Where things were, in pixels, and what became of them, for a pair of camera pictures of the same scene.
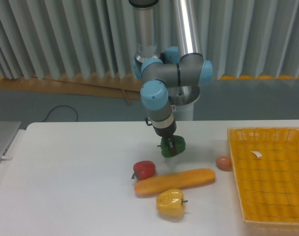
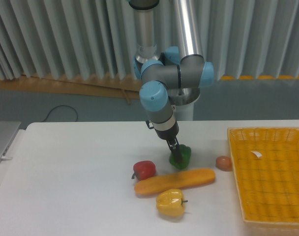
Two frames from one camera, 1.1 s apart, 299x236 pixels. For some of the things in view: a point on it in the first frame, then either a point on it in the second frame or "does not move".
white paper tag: [258, 155] does not move
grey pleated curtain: [42, 39] does not move
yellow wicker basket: [271, 164] does not move
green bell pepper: [179, 143] → [186, 152]
